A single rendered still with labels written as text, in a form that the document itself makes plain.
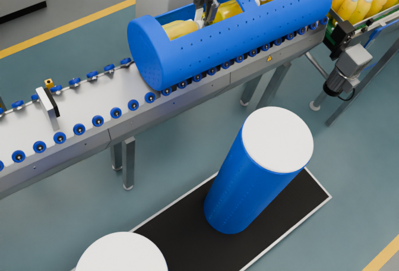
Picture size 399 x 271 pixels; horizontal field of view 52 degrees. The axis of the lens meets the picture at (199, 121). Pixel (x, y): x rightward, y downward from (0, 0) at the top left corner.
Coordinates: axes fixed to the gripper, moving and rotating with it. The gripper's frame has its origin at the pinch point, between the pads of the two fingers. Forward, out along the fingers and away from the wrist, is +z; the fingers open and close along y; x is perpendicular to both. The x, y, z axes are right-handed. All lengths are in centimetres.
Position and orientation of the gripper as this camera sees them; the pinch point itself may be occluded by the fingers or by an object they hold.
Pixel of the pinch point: (201, 19)
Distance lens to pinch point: 161.8
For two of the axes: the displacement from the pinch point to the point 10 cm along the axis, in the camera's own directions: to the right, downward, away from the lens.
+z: -1.5, 4.9, 8.6
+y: 5.4, 7.7, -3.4
